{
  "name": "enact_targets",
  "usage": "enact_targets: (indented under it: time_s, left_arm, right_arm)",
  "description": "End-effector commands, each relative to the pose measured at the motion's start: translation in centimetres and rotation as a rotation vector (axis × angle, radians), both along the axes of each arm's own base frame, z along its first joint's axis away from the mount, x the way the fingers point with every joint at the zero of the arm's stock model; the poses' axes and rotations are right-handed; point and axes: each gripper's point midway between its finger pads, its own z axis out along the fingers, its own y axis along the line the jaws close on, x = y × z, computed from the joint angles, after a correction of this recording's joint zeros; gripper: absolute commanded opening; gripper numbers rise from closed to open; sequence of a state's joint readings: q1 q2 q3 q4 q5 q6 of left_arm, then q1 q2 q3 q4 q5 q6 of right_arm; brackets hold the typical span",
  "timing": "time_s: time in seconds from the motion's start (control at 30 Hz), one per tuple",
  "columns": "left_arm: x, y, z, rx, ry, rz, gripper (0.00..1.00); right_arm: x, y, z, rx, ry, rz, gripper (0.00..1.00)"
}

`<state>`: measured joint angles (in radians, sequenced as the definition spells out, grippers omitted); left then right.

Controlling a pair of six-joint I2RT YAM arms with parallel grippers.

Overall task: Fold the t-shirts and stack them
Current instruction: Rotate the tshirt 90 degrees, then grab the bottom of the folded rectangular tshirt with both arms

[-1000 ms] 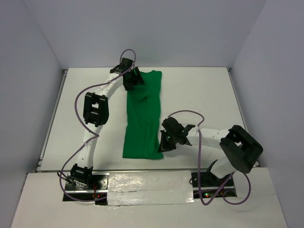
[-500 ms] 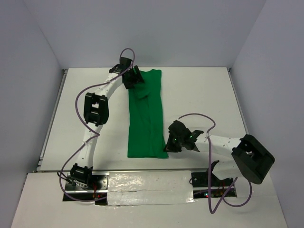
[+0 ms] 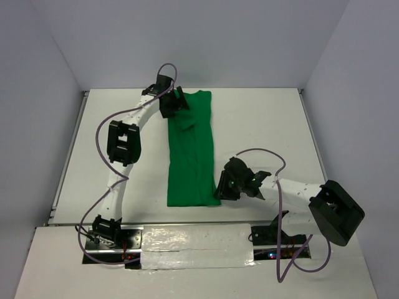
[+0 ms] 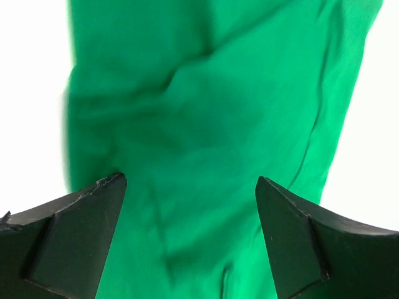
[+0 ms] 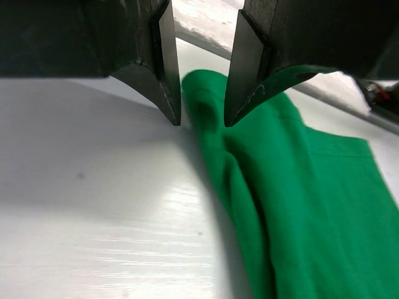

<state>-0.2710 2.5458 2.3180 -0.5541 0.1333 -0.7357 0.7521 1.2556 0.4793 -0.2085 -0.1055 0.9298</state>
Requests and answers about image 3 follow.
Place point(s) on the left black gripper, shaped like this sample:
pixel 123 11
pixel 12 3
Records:
pixel 168 112

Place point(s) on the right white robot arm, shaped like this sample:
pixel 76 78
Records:
pixel 321 209

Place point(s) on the green t shirt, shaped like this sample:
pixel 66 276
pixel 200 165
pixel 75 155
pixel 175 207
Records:
pixel 191 169

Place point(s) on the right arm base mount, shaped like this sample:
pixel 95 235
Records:
pixel 264 242

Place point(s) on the silver tape patch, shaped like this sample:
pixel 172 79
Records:
pixel 174 247

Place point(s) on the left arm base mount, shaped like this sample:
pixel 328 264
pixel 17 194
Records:
pixel 125 251

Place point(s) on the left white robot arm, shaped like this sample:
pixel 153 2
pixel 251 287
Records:
pixel 124 148

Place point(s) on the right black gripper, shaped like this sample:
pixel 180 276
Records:
pixel 222 190

